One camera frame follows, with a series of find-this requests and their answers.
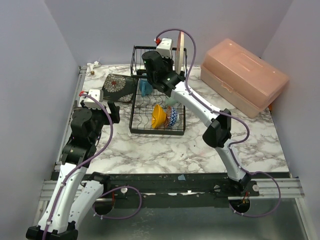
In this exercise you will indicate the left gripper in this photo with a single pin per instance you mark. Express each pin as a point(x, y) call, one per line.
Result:
point(110, 113)

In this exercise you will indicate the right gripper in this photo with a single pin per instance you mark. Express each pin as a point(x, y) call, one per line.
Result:
point(155, 64)

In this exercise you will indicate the pink beige round plate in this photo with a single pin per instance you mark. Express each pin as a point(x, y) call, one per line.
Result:
point(179, 53)

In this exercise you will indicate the black patterned square plate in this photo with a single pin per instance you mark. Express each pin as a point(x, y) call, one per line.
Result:
point(119, 88)

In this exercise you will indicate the blue floral mug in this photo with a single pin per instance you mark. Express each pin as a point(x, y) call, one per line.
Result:
point(145, 87)

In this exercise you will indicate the mint green bowl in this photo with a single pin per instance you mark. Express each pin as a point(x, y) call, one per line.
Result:
point(171, 102)

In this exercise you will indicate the yellow bowl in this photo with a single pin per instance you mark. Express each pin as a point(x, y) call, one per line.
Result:
point(158, 117)

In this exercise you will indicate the red blue patterned bowl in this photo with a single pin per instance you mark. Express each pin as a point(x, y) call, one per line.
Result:
point(172, 117)

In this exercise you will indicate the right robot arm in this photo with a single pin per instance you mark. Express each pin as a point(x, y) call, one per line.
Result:
point(218, 122)

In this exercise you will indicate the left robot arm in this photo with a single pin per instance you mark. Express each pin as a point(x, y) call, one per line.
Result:
point(66, 210)

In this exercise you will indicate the white corner fixture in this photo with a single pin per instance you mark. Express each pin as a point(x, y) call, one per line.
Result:
point(92, 66)

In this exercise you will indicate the pink plastic storage box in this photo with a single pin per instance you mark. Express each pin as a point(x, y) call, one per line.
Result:
point(246, 81)

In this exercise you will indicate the black front mounting bar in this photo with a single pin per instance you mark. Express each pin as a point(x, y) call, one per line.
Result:
point(174, 190)

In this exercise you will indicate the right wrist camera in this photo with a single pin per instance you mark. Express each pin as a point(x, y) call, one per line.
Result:
point(164, 47)

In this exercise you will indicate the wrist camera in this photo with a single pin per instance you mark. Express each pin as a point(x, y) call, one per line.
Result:
point(164, 47)
point(92, 99)

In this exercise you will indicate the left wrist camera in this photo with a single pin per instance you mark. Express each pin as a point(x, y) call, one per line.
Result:
point(92, 99)

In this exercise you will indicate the black wire dish rack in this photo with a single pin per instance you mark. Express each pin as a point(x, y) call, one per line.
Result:
point(142, 107)

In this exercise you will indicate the aluminium left rail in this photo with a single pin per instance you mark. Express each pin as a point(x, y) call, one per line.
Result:
point(74, 103)

